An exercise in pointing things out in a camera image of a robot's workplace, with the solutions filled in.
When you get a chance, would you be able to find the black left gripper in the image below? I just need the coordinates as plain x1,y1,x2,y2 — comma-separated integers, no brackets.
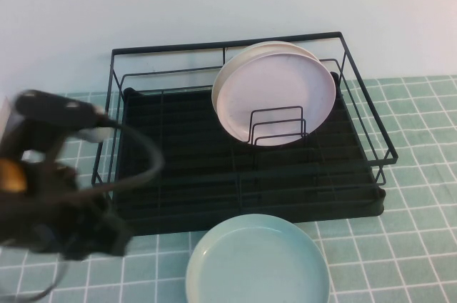
0,159,134,263

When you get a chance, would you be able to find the green round plate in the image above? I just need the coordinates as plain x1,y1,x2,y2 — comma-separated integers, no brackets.
185,213,331,303

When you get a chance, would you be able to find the black plastic dish rack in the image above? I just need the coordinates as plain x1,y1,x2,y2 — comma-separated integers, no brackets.
106,86,388,236

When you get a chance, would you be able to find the pink round plate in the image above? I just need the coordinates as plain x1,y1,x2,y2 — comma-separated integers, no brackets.
216,51,337,147

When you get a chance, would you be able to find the cream round plate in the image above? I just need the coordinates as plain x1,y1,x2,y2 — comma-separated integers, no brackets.
211,41,318,118

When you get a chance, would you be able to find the white side table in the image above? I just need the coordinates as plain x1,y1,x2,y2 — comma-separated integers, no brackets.
0,97,15,131

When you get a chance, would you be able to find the green tile-pattern tablecloth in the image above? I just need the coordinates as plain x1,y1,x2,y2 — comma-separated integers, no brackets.
0,74,457,303

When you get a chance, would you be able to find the black camera cable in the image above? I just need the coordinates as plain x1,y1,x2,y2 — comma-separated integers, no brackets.
53,116,166,207

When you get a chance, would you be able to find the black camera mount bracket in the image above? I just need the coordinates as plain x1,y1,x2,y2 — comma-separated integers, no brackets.
0,116,71,175

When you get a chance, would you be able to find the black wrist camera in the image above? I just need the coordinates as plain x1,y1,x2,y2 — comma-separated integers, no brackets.
12,89,110,144

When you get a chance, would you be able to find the black wire dish rack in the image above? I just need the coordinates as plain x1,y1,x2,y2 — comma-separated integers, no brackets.
91,31,399,211

